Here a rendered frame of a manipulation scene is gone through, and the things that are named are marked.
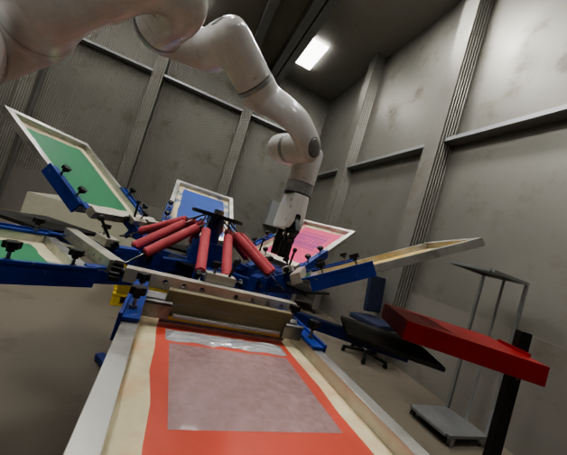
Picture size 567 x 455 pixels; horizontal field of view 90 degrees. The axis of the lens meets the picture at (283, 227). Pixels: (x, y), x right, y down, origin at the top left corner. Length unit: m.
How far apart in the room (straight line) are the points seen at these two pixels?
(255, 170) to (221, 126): 1.69
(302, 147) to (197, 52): 0.29
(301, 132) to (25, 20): 0.45
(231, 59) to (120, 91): 9.25
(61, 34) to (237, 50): 0.27
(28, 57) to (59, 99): 9.46
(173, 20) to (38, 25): 0.18
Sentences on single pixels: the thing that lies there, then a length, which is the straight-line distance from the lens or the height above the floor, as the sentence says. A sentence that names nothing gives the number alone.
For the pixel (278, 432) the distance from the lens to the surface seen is 0.63.
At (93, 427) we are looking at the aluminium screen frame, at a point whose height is 0.99.
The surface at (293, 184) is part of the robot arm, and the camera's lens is 0.74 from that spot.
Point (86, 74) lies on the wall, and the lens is 10.14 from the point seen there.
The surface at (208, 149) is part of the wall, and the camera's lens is 9.34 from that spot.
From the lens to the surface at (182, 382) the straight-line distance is 0.68.
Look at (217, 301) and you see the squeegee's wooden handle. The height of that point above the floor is 1.05.
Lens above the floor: 1.29
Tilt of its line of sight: 2 degrees up
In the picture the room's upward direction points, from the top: 17 degrees clockwise
